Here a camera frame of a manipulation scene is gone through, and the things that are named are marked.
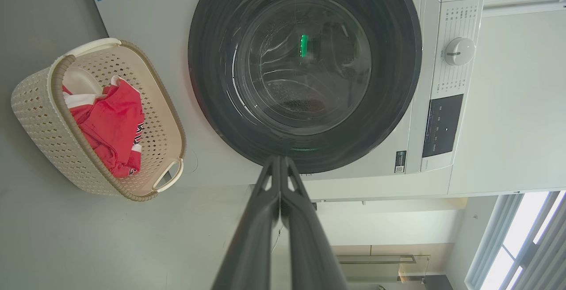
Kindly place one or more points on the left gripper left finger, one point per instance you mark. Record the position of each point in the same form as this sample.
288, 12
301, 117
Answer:
252, 246

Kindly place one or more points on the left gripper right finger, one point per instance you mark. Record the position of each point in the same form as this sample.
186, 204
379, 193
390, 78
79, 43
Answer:
309, 246

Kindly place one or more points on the black washing machine door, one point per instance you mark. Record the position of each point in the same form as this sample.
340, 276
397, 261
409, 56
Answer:
212, 82

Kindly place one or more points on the red basketball jersey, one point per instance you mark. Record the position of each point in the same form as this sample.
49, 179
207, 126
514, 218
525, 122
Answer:
110, 122

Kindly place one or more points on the white front-load washing machine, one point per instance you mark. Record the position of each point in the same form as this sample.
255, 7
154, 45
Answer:
168, 16

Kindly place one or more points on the white plastic control knob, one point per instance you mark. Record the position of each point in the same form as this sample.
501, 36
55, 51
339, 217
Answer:
460, 51

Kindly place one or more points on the cream perforated laundry basket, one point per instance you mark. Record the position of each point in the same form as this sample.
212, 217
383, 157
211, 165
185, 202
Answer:
40, 117

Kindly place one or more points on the grey window blind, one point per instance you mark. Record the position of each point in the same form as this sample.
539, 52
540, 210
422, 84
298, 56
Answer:
522, 246

